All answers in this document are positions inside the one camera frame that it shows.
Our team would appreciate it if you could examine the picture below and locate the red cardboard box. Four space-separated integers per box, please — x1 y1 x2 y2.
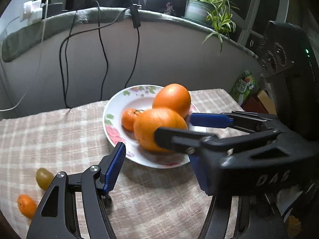
243 96 268 114

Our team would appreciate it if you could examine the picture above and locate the brown cardboard box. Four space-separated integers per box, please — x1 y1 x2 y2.
257 90 277 115

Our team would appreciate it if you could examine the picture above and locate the long white cable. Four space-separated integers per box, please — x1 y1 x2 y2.
0 0 49 112

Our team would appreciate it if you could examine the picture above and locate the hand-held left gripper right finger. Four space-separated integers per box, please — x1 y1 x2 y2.
189 154 287 239

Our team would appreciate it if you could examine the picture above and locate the large smooth orange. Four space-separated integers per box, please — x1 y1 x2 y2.
152 83 191 119

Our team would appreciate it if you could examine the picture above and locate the beige checked tablecloth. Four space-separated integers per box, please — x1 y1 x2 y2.
0 88 245 239

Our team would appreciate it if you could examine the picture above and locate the black cable with inline controller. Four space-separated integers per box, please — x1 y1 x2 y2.
60 4 142 109

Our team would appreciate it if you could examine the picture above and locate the small purple ornament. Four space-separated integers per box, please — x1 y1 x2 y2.
163 2 175 15

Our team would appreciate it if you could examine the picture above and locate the green snack packet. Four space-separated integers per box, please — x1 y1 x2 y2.
230 70 257 105

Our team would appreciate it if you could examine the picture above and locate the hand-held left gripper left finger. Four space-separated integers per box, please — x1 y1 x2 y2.
26 142 126 239

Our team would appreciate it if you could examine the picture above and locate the small oval mandarin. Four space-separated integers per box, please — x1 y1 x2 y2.
17 195 38 219

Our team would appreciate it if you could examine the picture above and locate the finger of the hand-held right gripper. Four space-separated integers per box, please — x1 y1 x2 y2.
154 126 314 165
189 111 280 132

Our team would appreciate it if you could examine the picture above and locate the grey windowsill cloth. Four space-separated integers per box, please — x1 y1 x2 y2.
0 6 260 63

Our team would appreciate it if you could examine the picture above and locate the white floral plate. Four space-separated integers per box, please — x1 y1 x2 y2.
103 85 207 168

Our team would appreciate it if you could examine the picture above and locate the potted spider plant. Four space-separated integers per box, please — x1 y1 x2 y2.
168 0 241 53

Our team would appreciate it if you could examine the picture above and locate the green-brown round fruit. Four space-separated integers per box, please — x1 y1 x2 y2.
35 168 54 190

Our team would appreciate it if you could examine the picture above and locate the black power adapter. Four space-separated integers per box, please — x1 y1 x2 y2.
45 2 64 18

